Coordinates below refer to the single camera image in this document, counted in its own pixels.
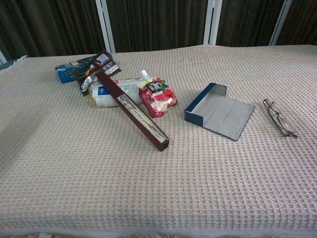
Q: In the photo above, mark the blue glasses case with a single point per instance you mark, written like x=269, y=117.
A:
x=223, y=114

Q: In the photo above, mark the long dark red box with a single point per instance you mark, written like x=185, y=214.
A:
x=138, y=116

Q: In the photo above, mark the dark brown curtain panel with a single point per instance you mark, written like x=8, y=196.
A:
x=49, y=27
x=158, y=24
x=247, y=22
x=302, y=22

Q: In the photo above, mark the brown chocolate snack bag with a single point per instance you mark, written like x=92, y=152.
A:
x=99, y=64

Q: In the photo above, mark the blue cookie box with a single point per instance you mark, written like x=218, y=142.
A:
x=65, y=74

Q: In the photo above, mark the white plastic tissue pack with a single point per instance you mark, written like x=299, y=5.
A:
x=101, y=93

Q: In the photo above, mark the silver aluminum extrusion post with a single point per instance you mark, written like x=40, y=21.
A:
x=2, y=56
x=280, y=24
x=210, y=24
x=106, y=29

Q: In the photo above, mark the beige waffle weave cloth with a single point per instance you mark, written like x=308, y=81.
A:
x=148, y=186

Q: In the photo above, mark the thin-framed eyeglasses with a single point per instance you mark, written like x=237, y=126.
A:
x=287, y=125

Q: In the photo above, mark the teal table pad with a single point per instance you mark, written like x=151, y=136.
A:
x=5, y=66

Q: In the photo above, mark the red drink pouch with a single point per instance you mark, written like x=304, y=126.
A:
x=158, y=99

